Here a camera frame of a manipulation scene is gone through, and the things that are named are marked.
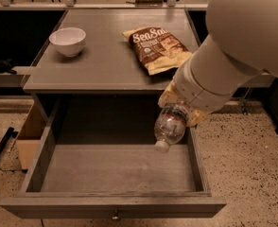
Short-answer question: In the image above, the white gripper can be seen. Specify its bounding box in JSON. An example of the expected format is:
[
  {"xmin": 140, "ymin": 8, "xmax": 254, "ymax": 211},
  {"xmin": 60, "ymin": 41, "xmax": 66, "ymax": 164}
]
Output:
[{"xmin": 158, "ymin": 61, "xmax": 235, "ymax": 127}]

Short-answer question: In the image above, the clear plastic water bottle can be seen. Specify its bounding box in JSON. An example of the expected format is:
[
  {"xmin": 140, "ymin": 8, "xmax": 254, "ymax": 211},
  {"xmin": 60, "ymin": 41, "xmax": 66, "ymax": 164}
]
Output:
[{"xmin": 154, "ymin": 103, "xmax": 189, "ymax": 153}]

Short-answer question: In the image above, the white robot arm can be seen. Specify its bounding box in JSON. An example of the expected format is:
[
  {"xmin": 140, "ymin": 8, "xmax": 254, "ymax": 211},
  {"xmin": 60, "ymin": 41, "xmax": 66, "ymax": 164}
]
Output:
[{"xmin": 159, "ymin": 0, "xmax": 278, "ymax": 126}]

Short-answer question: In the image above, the open grey top drawer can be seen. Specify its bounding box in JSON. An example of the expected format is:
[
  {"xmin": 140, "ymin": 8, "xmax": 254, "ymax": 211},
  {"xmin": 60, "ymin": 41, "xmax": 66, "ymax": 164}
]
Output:
[{"xmin": 0, "ymin": 95, "xmax": 226, "ymax": 219}]

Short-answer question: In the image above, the metal drawer knob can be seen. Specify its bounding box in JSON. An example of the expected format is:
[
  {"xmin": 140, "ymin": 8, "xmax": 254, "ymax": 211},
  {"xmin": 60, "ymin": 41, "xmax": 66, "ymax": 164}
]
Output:
[{"xmin": 112, "ymin": 211, "xmax": 121, "ymax": 221}]

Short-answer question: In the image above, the brown sea salt chips bag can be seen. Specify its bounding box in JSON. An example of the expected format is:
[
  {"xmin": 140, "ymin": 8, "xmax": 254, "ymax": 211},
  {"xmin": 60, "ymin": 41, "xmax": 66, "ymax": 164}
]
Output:
[{"xmin": 123, "ymin": 26, "xmax": 192, "ymax": 76}]

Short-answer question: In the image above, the white ceramic bowl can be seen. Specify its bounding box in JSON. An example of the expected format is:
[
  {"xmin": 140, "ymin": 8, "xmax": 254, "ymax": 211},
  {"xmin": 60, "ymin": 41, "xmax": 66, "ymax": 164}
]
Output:
[{"xmin": 49, "ymin": 27, "xmax": 86, "ymax": 57}]

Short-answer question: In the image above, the cardboard box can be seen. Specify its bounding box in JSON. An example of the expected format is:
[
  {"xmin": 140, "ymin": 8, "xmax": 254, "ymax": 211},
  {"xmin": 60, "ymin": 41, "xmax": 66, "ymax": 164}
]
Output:
[{"xmin": 16, "ymin": 104, "xmax": 46, "ymax": 170}]

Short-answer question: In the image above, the black cloth on rail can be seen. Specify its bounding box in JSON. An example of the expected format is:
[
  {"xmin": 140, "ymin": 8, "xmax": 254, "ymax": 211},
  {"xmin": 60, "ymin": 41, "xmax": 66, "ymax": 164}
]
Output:
[{"xmin": 0, "ymin": 60, "xmax": 17, "ymax": 75}]

